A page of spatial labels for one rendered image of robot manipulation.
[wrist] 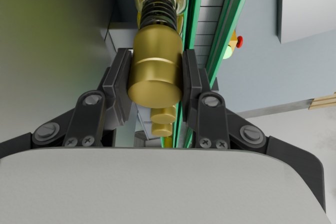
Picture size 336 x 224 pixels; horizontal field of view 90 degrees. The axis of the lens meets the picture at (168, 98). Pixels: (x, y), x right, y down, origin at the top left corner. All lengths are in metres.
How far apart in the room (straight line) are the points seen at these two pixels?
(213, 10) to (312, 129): 3.11
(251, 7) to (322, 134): 2.95
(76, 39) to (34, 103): 0.11
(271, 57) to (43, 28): 0.77
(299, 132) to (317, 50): 2.56
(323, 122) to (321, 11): 2.89
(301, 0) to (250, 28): 0.15
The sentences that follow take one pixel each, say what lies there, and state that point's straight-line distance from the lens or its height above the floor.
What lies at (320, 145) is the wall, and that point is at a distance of 3.36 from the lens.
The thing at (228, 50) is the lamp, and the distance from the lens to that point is 0.58.
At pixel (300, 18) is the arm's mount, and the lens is 0.67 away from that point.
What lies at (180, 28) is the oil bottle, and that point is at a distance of 0.21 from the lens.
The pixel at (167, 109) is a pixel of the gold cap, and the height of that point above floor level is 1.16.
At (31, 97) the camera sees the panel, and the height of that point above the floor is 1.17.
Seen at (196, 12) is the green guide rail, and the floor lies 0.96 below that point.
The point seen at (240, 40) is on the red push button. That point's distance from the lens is 0.64.
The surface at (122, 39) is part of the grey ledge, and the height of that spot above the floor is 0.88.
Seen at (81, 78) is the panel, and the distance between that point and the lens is 0.28.
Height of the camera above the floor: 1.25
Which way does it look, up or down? 30 degrees down
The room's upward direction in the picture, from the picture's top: 179 degrees counter-clockwise
